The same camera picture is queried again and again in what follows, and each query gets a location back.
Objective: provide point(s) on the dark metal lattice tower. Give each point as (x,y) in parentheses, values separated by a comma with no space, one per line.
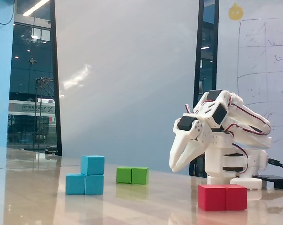
(42,80)

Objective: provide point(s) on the whiteboard with marker sketches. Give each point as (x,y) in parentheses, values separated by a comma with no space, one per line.
(261,58)

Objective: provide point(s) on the long green block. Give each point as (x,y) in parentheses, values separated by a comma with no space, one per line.
(132,175)

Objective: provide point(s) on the black narrow window frame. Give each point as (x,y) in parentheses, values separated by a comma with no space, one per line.
(199,35)

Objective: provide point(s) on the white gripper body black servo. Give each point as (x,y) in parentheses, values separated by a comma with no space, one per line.
(188,134)

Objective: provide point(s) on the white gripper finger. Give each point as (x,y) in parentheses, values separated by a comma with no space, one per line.
(195,150)
(178,150)

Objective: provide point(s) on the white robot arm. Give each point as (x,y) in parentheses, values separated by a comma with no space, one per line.
(216,161)

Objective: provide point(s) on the yellow round sticker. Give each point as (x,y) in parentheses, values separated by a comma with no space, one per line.
(235,12)

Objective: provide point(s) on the long red block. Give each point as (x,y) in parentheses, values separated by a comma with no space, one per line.
(222,198)

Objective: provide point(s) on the black power adapter box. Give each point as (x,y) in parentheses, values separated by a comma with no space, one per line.
(272,179)

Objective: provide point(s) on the long blue block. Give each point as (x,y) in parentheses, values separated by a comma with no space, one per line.
(84,185)

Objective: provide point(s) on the black slanted window post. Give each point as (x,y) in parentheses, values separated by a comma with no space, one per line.
(55,70)

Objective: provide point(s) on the white banner sign with lettering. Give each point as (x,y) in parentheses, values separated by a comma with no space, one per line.
(31,108)

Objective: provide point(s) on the small blue cube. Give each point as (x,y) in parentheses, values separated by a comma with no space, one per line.
(93,165)

